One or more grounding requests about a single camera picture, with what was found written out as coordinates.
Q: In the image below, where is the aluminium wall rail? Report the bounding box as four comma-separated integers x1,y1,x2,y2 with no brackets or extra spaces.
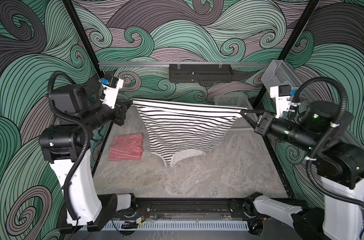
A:
98,61,270,69

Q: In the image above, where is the black wall mounted tray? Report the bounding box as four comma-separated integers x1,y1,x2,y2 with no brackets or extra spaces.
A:
169,65,234,87

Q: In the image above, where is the clear plastic wall bin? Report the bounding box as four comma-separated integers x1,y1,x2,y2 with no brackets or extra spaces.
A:
262,60,301,93

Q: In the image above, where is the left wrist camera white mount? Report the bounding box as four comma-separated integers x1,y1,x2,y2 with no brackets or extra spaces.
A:
100,76,124,109

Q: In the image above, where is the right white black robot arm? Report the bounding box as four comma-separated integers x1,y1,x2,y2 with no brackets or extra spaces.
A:
244,77,364,240

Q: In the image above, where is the red white striped tank top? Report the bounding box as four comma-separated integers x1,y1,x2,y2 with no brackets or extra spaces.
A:
108,133,144,161

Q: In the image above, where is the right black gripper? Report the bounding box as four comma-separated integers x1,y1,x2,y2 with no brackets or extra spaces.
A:
245,106,328,154

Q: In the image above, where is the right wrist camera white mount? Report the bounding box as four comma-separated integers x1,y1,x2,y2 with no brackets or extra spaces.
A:
270,85,300,119

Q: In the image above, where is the black white striped tank top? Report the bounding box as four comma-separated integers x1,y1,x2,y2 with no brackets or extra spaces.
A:
132,99,245,167

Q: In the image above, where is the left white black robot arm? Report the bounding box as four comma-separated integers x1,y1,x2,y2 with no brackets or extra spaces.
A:
39,71,135,234

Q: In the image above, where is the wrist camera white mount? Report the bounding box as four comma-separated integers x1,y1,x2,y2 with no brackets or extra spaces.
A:
100,76,124,109
270,85,300,119

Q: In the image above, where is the white slotted cable duct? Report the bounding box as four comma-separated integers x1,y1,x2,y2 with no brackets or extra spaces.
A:
109,220,250,232

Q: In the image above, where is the white plastic laundry basket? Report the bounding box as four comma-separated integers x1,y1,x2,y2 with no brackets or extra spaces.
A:
214,93,253,110

